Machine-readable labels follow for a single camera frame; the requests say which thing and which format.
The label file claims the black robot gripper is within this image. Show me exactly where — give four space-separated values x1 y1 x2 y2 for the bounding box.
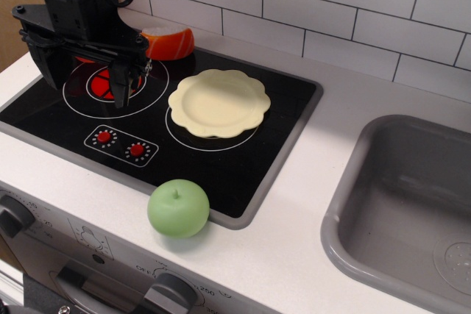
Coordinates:
12 0 149 109

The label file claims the red plastic cup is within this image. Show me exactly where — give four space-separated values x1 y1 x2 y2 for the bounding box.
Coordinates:
85 68 146 102

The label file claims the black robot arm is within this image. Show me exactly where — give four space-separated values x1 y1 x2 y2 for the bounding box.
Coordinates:
12 0 151 108

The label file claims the cream scalloped plate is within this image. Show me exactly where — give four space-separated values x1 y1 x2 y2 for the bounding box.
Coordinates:
168 69 271 138

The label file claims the left red stove knob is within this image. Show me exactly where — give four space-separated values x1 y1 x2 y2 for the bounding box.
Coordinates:
96 131 112 144

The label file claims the red stove knob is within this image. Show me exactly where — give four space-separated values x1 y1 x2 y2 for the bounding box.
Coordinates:
130 144 145 157
96 131 112 144

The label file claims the salmon sushi toy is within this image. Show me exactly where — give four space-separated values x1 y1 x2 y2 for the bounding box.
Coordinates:
141 25 195 61

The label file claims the black toy stovetop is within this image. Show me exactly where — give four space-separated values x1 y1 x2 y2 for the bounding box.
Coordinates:
1 49 323 229

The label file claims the right red stove knob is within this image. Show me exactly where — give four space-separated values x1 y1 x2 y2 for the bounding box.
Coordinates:
130 144 145 157

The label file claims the wooden side panel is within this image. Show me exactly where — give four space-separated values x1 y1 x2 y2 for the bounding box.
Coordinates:
0 0 49 72

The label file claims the grey left oven dial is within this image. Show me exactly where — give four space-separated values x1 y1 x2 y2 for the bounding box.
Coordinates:
1 195 35 238

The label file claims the grey oven dial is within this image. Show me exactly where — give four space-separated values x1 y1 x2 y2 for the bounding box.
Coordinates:
1 195 35 238
144 273 197 314

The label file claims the green toy apple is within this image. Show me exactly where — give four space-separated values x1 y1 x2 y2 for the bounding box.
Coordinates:
147 179 210 238

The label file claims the grey right oven dial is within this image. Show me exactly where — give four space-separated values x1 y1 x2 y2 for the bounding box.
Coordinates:
144 273 197 314

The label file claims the grey toy sink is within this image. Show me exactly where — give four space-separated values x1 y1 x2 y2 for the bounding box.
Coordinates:
321 115 470 313

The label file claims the grey oven door handle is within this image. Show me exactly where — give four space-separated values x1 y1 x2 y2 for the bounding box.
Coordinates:
55 268 143 313

